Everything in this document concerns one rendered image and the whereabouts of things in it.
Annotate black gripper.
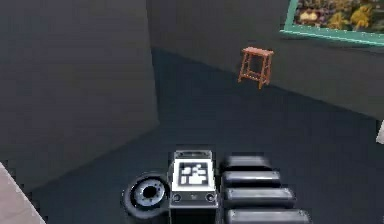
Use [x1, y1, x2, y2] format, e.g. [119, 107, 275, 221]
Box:
[121, 171, 172, 224]

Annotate brown wooden stool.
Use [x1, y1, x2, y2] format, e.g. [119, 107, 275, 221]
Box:
[237, 46, 275, 90]

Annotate white object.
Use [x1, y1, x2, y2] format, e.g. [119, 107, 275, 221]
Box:
[375, 119, 384, 145]

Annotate green framed picture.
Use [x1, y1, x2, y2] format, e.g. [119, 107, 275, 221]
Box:
[279, 0, 384, 47]

